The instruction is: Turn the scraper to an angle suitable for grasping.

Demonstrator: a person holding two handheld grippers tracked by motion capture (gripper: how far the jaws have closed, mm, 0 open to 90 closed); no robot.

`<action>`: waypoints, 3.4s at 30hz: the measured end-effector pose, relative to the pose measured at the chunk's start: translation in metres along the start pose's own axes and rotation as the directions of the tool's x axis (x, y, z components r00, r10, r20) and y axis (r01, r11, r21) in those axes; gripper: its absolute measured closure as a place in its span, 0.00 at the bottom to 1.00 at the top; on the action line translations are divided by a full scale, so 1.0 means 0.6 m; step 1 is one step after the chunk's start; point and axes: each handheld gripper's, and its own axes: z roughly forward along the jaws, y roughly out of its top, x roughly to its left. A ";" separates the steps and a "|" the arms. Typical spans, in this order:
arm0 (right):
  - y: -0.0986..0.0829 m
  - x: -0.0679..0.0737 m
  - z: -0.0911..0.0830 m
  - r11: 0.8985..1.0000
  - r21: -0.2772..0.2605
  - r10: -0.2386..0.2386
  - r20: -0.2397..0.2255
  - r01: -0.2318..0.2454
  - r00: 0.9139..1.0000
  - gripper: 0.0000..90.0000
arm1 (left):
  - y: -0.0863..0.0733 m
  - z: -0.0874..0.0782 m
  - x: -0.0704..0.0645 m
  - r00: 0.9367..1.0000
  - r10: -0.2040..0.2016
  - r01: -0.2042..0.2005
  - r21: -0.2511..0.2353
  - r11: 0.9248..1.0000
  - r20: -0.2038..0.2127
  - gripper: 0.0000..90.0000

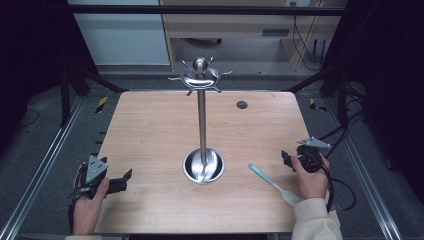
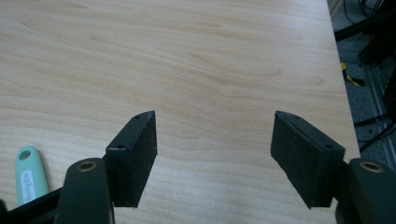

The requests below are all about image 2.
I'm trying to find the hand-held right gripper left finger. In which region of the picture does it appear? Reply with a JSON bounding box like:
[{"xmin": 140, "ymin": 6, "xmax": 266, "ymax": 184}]
[{"xmin": 104, "ymin": 110, "xmax": 159, "ymax": 209}]

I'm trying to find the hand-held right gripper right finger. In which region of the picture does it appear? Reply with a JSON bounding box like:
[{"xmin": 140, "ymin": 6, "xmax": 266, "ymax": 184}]
[{"xmin": 269, "ymin": 110, "xmax": 347, "ymax": 210}]

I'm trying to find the black metal stand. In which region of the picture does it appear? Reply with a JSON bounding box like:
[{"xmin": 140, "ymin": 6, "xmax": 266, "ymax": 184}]
[{"xmin": 333, "ymin": 0, "xmax": 396, "ymax": 67}]

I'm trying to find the black cable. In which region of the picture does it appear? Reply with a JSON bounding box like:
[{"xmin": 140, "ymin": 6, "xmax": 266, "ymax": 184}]
[{"xmin": 354, "ymin": 112, "xmax": 396, "ymax": 153}]

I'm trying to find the yellow and black strap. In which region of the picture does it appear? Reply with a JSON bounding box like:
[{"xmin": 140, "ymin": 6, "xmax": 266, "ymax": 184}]
[{"xmin": 340, "ymin": 62, "xmax": 367, "ymax": 88}]

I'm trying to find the aluminium floor rail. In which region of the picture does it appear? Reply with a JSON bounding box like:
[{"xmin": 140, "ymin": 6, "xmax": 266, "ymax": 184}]
[{"xmin": 362, "ymin": 63, "xmax": 396, "ymax": 171}]

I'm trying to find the mint green plastic handle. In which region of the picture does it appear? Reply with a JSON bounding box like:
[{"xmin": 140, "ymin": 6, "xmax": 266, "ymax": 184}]
[{"xmin": 14, "ymin": 145, "xmax": 50, "ymax": 207}]

